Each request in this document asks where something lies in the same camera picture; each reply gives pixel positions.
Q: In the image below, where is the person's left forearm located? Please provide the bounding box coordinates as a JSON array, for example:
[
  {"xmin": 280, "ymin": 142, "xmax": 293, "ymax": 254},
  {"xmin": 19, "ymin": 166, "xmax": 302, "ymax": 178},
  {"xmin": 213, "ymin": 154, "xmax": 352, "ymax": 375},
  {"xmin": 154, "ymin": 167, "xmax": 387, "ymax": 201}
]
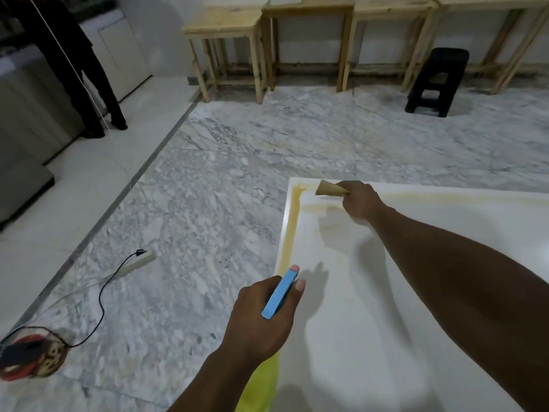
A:
[{"xmin": 167, "ymin": 347, "xmax": 263, "ymax": 412}]

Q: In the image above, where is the person's right forearm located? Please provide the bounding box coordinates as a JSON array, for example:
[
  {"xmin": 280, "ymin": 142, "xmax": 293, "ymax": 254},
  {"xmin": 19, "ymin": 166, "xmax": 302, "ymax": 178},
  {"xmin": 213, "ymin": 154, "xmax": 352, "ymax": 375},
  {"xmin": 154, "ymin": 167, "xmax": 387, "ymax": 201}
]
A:
[{"xmin": 370, "ymin": 204, "xmax": 549, "ymax": 412}]

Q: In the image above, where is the tan glue spreader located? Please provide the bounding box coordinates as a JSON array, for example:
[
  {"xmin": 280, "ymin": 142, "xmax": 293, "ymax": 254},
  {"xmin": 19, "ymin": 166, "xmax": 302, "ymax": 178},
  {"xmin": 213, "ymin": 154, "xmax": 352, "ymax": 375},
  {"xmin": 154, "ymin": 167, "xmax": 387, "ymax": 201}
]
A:
[{"xmin": 315, "ymin": 179, "xmax": 350, "ymax": 197}]

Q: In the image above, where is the person's left hand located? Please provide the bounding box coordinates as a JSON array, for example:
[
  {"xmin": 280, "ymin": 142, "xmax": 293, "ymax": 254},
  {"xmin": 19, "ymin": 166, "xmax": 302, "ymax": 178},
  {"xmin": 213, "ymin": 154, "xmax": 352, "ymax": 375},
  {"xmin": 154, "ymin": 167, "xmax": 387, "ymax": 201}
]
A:
[{"xmin": 219, "ymin": 265, "xmax": 307, "ymax": 366}]

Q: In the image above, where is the grey metal counter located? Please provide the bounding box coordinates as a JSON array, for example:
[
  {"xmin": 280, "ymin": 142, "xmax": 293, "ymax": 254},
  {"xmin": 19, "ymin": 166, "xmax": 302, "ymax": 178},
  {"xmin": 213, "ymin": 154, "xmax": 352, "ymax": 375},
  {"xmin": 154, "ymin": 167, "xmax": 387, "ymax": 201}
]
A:
[{"xmin": 0, "ymin": 42, "xmax": 109, "ymax": 231}]

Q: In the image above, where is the black plastic stool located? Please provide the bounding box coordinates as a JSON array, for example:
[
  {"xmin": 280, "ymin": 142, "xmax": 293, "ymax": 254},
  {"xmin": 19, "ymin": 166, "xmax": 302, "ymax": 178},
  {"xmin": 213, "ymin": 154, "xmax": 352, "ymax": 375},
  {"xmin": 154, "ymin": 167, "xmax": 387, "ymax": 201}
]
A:
[{"xmin": 404, "ymin": 47, "xmax": 470, "ymax": 118}]

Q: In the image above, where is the person's right hand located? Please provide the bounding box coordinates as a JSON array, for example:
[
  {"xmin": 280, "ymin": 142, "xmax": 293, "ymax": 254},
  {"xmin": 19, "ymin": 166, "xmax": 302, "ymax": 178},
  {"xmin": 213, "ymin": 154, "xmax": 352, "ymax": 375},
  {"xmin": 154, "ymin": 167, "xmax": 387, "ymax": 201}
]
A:
[{"xmin": 336, "ymin": 180, "xmax": 387, "ymax": 224}]

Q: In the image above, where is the blue scraper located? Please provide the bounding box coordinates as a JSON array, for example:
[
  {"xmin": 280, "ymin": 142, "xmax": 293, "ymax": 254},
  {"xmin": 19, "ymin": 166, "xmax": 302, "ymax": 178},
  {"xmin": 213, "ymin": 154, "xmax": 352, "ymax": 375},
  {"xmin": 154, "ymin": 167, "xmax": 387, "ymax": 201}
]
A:
[{"xmin": 261, "ymin": 267, "xmax": 299, "ymax": 320}]

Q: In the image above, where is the black cable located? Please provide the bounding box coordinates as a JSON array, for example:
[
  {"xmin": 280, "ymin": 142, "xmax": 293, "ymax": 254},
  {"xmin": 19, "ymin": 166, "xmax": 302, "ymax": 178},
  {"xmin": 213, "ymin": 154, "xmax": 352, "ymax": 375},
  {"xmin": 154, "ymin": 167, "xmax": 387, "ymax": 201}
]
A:
[{"xmin": 68, "ymin": 249, "xmax": 147, "ymax": 349}]

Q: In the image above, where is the white power strip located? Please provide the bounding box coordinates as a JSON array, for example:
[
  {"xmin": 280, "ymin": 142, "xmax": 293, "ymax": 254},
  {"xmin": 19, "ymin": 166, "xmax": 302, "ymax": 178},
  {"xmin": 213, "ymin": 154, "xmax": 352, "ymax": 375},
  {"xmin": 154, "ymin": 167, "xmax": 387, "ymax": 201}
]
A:
[{"xmin": 105, "ymin": 250, "xmax": 158, "ymax": 281}]

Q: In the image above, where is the red and black cable reel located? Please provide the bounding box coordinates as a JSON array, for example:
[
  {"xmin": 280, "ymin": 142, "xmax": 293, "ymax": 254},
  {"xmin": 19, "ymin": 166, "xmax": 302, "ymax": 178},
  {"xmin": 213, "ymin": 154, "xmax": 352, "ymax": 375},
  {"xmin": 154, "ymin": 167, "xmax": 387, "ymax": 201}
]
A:
[{"xmin": 0, "ymin": 326, "xmax": 70, "ymax": 383}]

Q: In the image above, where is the yellow cloth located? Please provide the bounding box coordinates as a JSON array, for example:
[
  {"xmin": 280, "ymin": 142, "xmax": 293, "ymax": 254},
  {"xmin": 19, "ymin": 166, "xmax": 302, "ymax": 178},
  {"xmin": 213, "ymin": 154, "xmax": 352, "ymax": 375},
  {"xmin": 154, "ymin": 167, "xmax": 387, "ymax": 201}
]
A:
[{"xmin": 235, "ymin": 351, "xmax": 280, "ymax": 412}]

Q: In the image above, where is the white cabinet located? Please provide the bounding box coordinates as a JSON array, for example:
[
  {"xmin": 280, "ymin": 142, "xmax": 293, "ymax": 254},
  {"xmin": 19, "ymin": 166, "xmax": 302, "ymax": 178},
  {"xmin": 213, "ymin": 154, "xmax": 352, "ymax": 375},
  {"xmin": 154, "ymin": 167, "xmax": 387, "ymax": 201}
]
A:
[{"xmin": 79, "ymin": 9, "xmax": 152, "ymax": 104}]

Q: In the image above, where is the thin white cord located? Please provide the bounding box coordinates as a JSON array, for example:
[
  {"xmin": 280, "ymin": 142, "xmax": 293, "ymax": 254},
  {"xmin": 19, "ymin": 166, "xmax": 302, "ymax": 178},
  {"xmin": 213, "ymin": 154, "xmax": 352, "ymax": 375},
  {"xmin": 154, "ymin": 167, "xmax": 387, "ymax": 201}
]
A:
[{"xmin": 27, "ymin": 0, "xmax": 111, "ymax": 132}]

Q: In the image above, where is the white board with yellow glue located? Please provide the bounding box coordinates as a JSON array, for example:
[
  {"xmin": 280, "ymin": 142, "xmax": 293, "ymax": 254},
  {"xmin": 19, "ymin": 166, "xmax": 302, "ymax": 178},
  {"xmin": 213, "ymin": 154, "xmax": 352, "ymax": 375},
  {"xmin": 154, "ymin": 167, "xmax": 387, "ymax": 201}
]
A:
[{"xmin": 267, "ymin": 177, "xmax": 549, "ymax": 412}]

